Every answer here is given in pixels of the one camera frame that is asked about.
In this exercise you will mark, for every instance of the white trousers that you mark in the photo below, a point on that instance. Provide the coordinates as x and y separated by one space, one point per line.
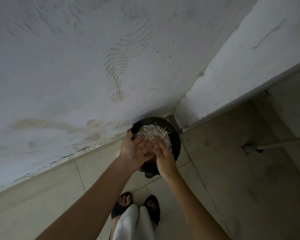
131 224

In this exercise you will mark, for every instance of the person's left thumb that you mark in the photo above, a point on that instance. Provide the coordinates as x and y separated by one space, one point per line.
130 137

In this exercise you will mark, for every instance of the black round bin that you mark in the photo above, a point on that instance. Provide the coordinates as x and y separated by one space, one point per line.
173 138

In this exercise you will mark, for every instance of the person's foot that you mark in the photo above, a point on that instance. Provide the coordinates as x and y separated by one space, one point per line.
125 200
152 204

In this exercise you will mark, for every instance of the black left sandal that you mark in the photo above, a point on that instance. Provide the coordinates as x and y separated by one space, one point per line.
117 209

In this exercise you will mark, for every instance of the black right sandal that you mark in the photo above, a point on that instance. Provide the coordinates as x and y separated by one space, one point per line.
157 209

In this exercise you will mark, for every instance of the person's right forearm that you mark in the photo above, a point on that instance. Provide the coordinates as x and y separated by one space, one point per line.
192 209

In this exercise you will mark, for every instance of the person's right hand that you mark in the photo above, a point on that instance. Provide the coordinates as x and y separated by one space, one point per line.
166 164

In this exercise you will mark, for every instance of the person's left forearm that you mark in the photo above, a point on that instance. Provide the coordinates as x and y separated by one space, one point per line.
95 204

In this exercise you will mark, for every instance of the black sandal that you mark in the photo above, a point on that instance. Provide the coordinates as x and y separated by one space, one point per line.
157 209
117 209

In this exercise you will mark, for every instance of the person's left foot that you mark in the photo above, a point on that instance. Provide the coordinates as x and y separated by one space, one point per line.
125 200

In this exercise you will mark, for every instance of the pile of white shreds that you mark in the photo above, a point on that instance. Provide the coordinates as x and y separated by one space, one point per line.
155 132

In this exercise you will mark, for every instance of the person's right fingers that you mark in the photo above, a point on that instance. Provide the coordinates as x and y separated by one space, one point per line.
157 150

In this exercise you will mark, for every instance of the person's right foot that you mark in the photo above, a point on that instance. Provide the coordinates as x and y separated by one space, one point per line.
152 204

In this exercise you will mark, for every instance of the person's left hand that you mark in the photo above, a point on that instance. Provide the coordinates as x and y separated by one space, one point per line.
130 153

